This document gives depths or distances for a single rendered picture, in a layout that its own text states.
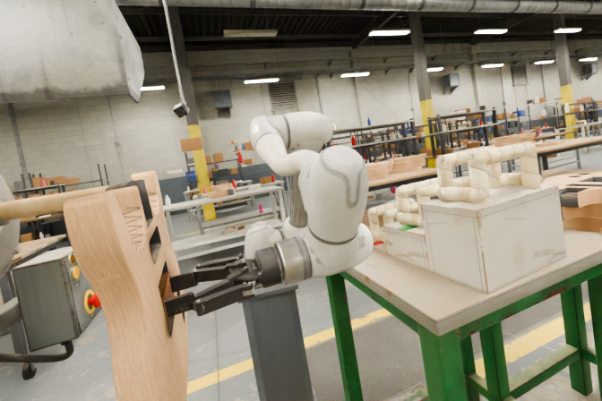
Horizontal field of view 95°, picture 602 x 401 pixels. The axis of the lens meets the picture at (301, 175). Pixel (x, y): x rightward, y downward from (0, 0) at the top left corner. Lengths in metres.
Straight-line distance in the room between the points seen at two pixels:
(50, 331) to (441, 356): 0.85
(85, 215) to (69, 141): 12.17
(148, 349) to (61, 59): 0.40
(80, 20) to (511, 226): 0.83
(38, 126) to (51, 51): 12.43
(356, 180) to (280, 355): 1.17
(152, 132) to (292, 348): 10.93
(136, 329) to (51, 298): 0.48
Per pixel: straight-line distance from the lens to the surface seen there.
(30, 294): 0.92
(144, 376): 0.47
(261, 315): 1.40
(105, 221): 0.38
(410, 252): 0.82
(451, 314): 0.63
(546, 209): 0.83
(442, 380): 0.70
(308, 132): 1.02
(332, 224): 0.49
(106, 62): 0.49
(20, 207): 0.66
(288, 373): 1.57
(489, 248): 0.68
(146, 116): 12.02
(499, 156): 0.71
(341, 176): 0.45
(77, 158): 12.42
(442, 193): 0.72
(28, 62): 0.52
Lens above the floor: 1.25
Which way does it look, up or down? 3 degrees down
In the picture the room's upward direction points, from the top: 9 degrees counter-clockwise
